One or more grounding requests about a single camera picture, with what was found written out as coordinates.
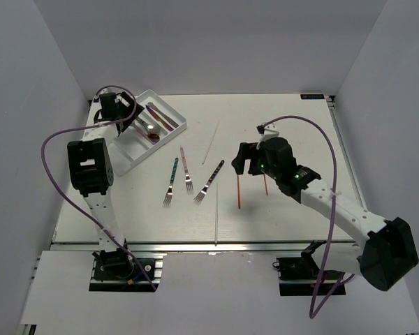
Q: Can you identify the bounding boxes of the silver spoon pink handle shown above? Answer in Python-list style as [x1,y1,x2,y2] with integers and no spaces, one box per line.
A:
[132,124,150,140]

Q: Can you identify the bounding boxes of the silver spoon dark handle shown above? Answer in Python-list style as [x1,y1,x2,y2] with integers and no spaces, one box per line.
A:
[135,117,160,135]

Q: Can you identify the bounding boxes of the silver ornate butter knife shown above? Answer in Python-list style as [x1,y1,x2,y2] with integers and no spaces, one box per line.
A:
[147,103,179,128]

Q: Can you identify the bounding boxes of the iridescent rainbow knife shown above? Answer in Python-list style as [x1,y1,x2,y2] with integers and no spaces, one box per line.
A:
[145,105,174,132]

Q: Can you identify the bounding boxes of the pink handle fork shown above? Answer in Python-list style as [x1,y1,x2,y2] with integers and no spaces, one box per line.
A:
[179,147,193,193]

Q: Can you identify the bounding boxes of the green handle fork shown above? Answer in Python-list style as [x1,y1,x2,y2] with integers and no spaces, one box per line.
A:
[163,157,179,206]

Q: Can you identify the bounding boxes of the iridescent gold spoon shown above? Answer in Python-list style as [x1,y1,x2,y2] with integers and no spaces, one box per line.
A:
[147,133,161,144]

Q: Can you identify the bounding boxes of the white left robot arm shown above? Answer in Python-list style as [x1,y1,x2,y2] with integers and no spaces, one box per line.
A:
[67,91,143,253]

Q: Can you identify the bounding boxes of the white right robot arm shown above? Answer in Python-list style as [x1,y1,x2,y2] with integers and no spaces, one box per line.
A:
[231,137,419,291]

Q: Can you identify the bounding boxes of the orange chopstick right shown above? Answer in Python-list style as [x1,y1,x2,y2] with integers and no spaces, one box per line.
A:
[263,174,269,196]

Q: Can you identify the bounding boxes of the orange chopstick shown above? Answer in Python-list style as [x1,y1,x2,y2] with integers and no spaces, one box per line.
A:
[236,174,242,209]
[263,174,269,196]

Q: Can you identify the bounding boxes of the orange chopstick left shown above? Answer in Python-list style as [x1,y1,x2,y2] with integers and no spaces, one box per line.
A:
[236,174,242,209]

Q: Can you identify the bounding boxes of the white compartment utensil tray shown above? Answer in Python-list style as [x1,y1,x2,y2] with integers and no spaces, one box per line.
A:
[108,90,187,177]

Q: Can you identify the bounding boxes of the blue label sticker right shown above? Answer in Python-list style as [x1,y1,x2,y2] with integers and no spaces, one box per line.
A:
[300,94,325,100]

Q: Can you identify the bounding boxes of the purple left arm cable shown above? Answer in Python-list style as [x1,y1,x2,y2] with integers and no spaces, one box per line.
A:
[41,85,158,292]

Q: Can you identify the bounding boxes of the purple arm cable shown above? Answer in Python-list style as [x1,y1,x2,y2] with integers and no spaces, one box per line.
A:
[258,115,357,320]
[41,85,158,292]

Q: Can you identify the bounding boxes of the dark handle fork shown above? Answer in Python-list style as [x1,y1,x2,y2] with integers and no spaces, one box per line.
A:
[193,160,225,203]

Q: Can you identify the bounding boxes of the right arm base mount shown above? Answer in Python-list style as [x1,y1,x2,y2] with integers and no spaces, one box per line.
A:
[272,241,346,297]

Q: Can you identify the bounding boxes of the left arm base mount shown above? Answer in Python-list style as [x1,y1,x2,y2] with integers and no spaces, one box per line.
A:
[89,248,161,292]

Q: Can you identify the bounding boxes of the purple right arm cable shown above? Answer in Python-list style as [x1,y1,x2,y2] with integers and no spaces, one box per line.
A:
[258,115,357,320]

